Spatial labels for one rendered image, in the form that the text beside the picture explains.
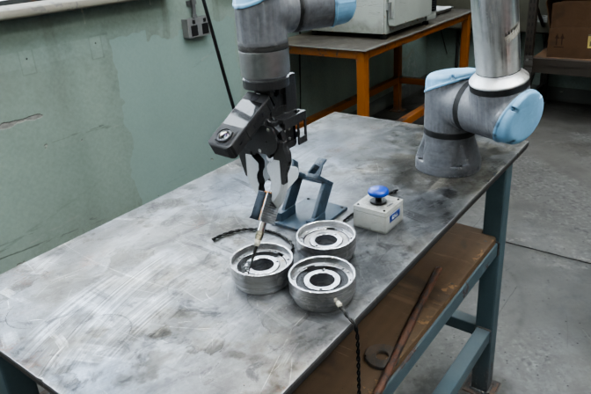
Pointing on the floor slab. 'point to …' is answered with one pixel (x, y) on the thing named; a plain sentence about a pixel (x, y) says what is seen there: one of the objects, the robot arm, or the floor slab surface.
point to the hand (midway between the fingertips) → (267, 200)
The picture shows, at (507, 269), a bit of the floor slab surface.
